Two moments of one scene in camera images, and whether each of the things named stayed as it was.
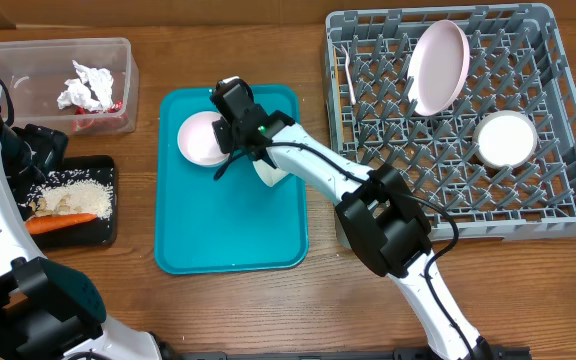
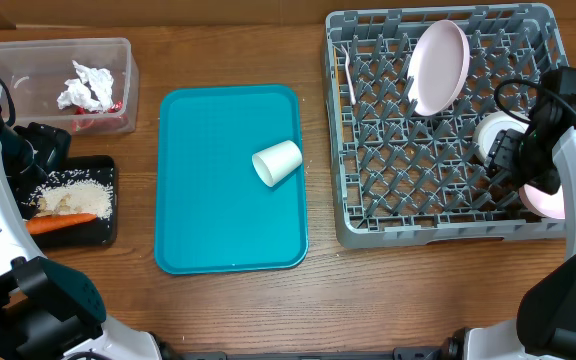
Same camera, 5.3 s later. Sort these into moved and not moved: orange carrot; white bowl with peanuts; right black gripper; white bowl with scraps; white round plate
Moved: right black gripper; white bowl with scraps
Not moved: white round plate; orange carrot; white bowl with peanuts
